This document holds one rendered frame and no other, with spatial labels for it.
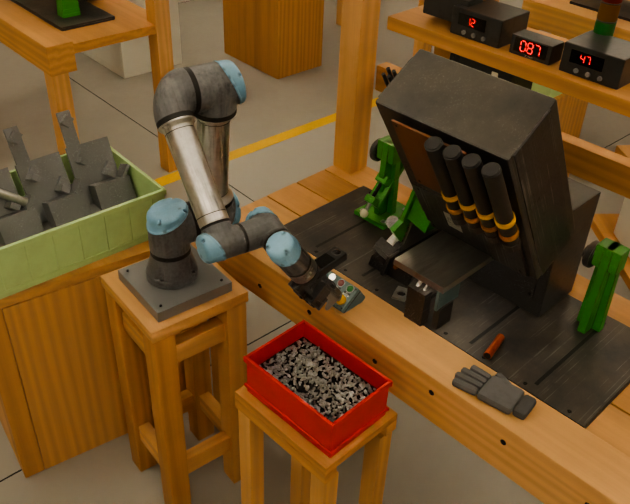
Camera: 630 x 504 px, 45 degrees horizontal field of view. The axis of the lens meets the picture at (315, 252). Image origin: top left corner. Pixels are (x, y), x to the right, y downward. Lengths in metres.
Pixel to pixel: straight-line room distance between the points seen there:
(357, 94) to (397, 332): 0.93
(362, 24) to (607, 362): 1.27
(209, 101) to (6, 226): 0.90
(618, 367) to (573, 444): 0.32
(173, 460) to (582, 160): 1.54
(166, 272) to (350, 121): 0.90
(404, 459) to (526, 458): 1.10
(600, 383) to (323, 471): 0.73
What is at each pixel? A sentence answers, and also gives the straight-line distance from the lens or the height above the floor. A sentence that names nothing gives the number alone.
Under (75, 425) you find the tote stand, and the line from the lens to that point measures 2.89.
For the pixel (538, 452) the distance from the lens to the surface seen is 1.86.
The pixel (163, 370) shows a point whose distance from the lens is 2.25.
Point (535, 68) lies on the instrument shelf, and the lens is 2.03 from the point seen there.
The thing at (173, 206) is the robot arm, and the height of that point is 1.11.
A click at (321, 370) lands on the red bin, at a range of 1.95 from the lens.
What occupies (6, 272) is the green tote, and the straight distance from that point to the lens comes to 2.41.
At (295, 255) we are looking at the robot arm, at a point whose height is 1.20.
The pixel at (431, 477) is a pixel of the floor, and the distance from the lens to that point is 2.90.
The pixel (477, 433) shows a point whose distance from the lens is 1.95.
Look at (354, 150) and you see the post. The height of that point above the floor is 0.97.
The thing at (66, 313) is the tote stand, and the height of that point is 0.65.
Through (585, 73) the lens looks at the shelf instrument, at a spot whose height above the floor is 1.56.
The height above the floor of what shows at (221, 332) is 0.72.
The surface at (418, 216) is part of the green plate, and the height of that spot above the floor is 1.14.
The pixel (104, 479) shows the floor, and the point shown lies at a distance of 2.91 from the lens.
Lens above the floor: 2.26
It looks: 36 degrees down
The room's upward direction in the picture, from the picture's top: 2 degrees clockwise
